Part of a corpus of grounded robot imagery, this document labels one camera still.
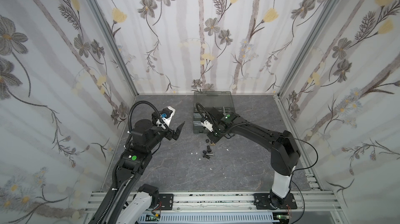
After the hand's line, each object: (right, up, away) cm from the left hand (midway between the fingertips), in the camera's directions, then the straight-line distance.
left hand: (175, 115), depth 68 cm
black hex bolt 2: (+13, -24, +20) cm, 34 cm away
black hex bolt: (+16, -21, +23) cm, 35 cm away
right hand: (+19, -11, +18) cm, 28 cm away
